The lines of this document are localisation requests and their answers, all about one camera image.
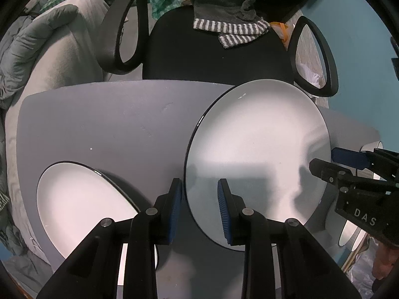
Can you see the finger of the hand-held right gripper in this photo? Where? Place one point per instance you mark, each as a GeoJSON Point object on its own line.
{"type": "Point", "coordinates": [346, 157]}
{"type": "Point", "coordinates": [330, 171]}

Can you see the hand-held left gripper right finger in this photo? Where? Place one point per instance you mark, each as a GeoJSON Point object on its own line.
{"type": "Point", "coordinates": [223, 211]}

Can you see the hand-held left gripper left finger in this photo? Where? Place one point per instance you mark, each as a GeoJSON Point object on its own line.
{"type": "Point", "coordinates": [176, 211]}

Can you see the white plate black rim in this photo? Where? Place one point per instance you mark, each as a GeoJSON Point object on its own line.
{"type": "Point", "coordinates": [258, 137]}

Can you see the stack of white plates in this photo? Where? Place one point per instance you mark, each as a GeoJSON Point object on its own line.
{"type": "Point", "coordinates": [81, 199]}

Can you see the person's right hand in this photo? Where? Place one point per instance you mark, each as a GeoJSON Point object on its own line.
{"type": "Point", "coordinates": [383, 264]}

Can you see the tan cardboard sheet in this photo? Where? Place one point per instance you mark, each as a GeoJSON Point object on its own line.
{"type": "Point", "coordinates": [353, 257]}

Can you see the clear plastic bag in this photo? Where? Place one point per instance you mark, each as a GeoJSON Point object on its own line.
{"type": "Point", "coordinates": [361, 274]}

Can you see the black office chair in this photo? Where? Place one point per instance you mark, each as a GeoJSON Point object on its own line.
{"type": "Point", "coordinates": [193, 49]}

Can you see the grey sofa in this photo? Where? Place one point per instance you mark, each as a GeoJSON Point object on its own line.
{"type": "Point", "coordinates": [59, 65]}

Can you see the grey sweatshirt striped cuffs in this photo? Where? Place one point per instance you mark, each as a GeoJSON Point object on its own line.
{"type": "Point", "coordinates": [221, 0]}

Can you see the grey quilted blanket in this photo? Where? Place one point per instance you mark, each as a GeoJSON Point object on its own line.
{"type": "Point", "coordinates": [21, 46]}

